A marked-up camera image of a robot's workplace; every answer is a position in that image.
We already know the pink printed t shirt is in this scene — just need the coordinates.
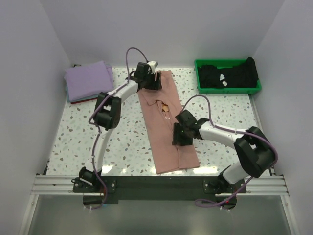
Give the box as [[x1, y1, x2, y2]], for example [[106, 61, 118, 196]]
[[137, 70, 200, 174]]

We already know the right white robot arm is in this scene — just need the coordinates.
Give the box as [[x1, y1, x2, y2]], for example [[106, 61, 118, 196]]
[[172, 110, 278, 192]]

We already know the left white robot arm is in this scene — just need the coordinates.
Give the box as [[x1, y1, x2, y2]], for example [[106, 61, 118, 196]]
[[79, 61, 162, 192]]

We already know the folded purple t shirt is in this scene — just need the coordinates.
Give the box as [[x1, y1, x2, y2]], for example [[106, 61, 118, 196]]
[[64, 61, 114, 87]]

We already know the folded dark red t shirt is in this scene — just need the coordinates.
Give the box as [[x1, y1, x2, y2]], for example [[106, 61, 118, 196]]
[[70, 96, 97, 104]]

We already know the black t shirt in bin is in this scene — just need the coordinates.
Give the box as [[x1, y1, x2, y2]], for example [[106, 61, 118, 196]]
[[197, 57, 259, 89]]

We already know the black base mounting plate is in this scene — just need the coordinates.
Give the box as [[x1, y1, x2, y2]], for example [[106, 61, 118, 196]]
[[71, 176, 245, 206]]

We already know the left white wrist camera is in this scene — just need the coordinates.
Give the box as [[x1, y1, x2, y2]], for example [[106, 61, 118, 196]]
[[148, 60, 158, 70]]

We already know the aluminium frame rail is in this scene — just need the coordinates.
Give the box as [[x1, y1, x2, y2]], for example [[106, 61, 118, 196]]
[[31, 175, 289, 196]]

